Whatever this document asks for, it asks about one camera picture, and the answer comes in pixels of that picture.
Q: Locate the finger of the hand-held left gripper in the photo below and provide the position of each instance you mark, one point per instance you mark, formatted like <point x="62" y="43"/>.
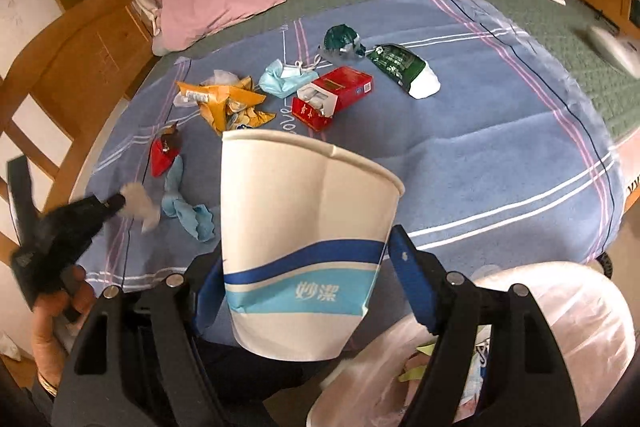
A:
<point x="105" y="207"/>

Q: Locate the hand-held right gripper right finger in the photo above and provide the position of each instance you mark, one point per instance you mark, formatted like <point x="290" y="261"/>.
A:
<point x="412" y="282"/>

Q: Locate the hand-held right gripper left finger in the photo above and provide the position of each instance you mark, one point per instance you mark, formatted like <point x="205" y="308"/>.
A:
<point x="207" y="302"/>

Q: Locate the white tissue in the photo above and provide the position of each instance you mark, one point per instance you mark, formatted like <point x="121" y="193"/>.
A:
<point x="140" y="207"/>

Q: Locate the red snack wrapper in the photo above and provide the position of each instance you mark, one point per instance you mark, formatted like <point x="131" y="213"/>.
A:
<point x="161" y="157"/>

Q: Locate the light blue cloth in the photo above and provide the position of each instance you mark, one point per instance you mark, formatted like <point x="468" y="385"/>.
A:
<point x="192" y="219"/>

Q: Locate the green paper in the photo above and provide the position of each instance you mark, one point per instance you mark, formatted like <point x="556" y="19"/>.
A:
<point x="415" y="372"/>

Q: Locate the white blue medicine box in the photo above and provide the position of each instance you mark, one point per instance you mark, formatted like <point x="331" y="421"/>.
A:
<point x="472" y="382"/>

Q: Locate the white blue paper cup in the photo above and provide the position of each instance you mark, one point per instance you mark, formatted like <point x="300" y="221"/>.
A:
<point x="300" y="207"/>

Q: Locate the yellow snack bag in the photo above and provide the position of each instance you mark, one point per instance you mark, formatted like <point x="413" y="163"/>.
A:
<point x="220" y="99"/>

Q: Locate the white bag lined trash bin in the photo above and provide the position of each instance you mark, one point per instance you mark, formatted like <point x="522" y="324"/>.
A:
<point x="575" y="322"/>

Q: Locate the white plastic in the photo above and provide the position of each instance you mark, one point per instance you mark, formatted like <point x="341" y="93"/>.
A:
<point x="222" y="78"/>

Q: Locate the red cigarette pack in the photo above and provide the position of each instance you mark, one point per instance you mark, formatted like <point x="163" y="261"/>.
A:
<point x="345" y="84"/>

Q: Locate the blue face mask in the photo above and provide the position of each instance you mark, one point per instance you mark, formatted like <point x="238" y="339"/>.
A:
<point x="280" y="79"/>

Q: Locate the green white packet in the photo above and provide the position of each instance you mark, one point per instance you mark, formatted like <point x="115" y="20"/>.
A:
<point x="395" y="59"/>

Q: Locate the dark green wrapper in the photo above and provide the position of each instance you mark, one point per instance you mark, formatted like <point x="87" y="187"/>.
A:
<point x="340" y="38"/>

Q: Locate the person's left hand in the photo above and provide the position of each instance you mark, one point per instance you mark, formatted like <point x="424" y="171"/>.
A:
<point x="55" y="337"/>

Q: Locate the blue plaid blanket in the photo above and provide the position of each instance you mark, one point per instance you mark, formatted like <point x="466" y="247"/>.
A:
<point x="500" y="157"/>

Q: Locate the grey pillow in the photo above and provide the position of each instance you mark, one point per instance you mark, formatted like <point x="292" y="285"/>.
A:
<point x="161" y="45"/>

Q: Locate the white bear-shaped device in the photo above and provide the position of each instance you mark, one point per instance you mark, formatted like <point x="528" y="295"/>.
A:
<point x="615" y="49"/>

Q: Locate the wooden bunk bed frame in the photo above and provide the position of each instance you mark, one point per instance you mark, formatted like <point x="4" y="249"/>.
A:
<point x="85" y="52"/>

